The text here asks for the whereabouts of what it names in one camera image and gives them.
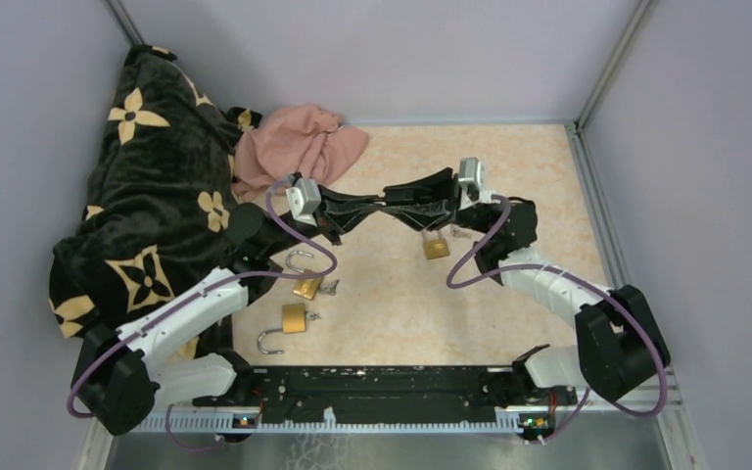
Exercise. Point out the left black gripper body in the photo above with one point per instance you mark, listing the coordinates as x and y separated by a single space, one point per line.
328 222

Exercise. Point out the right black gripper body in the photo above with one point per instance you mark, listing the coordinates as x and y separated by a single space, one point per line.
472 216

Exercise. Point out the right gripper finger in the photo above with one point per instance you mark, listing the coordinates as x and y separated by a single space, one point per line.
420 190
425 217

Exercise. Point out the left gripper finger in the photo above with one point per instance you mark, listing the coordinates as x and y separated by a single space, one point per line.
340 201
347 220

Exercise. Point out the silver keys of brass padlock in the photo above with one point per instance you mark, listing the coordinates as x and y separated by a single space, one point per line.
458 232

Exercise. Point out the long-shackle brass padlock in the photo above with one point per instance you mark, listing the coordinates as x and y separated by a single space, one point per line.
434 244

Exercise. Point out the black Kaijing padlock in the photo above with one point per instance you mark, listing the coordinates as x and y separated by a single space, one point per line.
379 204

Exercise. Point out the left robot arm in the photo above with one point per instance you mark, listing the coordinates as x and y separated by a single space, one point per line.
168 337

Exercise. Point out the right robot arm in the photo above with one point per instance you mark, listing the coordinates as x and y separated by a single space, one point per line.
619 345

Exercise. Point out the pink crumpled cloth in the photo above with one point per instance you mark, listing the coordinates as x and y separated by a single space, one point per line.
306 139

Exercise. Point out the lower left brass padlock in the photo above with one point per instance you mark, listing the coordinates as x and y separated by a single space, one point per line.
293 321

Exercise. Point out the black floral plush blanket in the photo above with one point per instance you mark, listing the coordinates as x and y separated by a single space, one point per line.
158 201

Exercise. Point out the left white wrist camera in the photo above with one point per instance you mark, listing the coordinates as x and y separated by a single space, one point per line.
304 198

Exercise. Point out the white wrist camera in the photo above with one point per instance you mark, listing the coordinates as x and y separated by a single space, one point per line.
304 198
471 178

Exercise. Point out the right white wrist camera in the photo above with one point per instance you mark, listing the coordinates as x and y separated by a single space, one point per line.
471 178

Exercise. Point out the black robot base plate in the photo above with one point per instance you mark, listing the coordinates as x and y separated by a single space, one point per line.
391 395

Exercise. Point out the aluminium frame rail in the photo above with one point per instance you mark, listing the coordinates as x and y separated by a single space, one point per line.
247 419

